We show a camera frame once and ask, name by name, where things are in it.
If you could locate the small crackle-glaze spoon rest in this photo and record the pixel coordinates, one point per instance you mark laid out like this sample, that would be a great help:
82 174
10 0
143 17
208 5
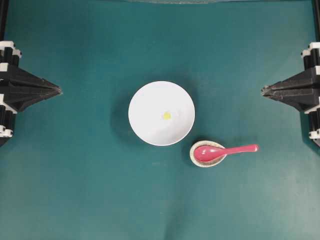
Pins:
210 163

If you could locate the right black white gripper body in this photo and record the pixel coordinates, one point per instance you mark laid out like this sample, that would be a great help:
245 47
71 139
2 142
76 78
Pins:
311 61

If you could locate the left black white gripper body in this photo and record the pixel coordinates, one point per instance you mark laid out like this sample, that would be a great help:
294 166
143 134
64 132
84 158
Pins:
9 56

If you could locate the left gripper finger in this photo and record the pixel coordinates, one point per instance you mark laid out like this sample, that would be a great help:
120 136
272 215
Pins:
22 78
22 104

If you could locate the white round bowl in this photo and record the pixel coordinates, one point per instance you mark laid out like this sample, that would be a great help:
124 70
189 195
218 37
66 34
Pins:
147 107

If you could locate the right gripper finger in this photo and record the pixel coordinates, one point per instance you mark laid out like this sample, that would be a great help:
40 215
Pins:
300 102
303 80

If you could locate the pink plastic spoon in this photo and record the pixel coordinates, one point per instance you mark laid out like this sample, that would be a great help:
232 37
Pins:
208 153

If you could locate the yellow hexagonal prism block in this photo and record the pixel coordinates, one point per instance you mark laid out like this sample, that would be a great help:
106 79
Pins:
167 116

